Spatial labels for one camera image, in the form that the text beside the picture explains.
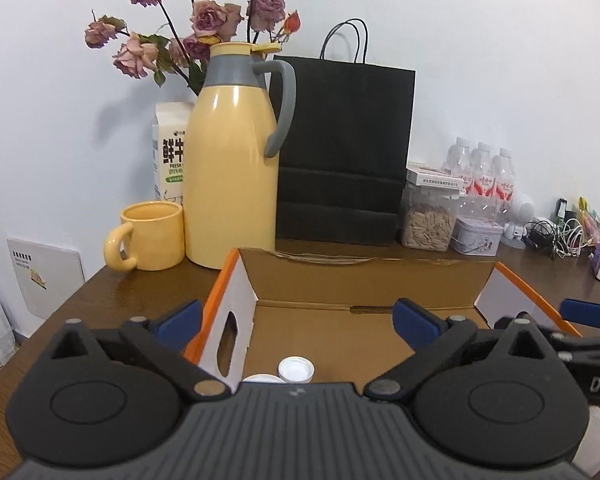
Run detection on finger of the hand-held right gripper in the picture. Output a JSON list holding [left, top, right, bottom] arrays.
[[494, 316, 600, 362], [559, 298, 600, 334]]

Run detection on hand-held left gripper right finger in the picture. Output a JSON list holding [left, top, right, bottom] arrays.
[[362, 298, 563, 404]]

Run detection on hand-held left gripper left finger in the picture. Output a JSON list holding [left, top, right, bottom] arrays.
[[50, 299, 233, 404]]

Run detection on orange-edged cardboard box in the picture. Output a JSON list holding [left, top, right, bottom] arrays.
[[185, 247, 584, 397]]

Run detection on yellow mug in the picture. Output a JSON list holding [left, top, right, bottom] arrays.
[[103, 200, 186, 272]]

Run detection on colourful snack packets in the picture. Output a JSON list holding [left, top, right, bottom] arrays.
[[577, 197, 600, 242]]

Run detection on clear jar of seeds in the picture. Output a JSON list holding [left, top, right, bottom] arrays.
[[399, 182, 460, 252]]

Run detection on white printed tin box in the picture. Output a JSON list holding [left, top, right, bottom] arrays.
[[452, 215, 505, 256]]

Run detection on white robot figure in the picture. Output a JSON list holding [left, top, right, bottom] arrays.
[[500, 193, 539, 250]]

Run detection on small white and red box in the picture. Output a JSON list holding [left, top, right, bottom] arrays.
[[405, 161, 464, 190]]

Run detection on clear water bottle red label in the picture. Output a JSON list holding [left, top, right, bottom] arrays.
[[440, 136, 474, 211], [490, 147, 519, 224], [467, 142, 496, 221]]

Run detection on yellow thermos jug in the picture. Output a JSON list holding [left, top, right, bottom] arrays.
[[182, 42, 298, 270]]

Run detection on white milk carton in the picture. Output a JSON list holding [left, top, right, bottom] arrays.
[[152, 101, 197, 206]]

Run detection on black paper bag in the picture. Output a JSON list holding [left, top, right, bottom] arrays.
[[268, 18, 416, 247]]

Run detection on dried pink rose bouquet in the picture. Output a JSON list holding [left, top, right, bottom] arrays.
[[83, 0, 301, 97]]

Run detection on white cable tangle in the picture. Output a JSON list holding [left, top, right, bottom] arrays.
[[550, 217, 597, 259]]

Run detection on black charger with cable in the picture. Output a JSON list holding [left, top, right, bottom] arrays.
[[524, 219, 557, 257]]

